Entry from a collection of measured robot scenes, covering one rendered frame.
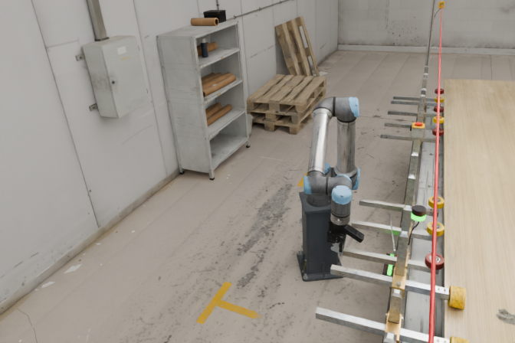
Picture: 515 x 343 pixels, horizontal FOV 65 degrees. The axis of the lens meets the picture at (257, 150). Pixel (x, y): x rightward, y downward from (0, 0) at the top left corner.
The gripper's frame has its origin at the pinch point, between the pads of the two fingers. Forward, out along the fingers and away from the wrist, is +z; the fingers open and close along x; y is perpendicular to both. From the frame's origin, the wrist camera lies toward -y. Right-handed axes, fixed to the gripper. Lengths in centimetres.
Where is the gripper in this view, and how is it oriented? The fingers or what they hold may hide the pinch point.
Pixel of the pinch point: (342, 253)
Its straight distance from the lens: 213.3
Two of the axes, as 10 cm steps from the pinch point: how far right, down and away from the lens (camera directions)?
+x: -3.9, 4.3, -8.1
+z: 0.4, 8.9, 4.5
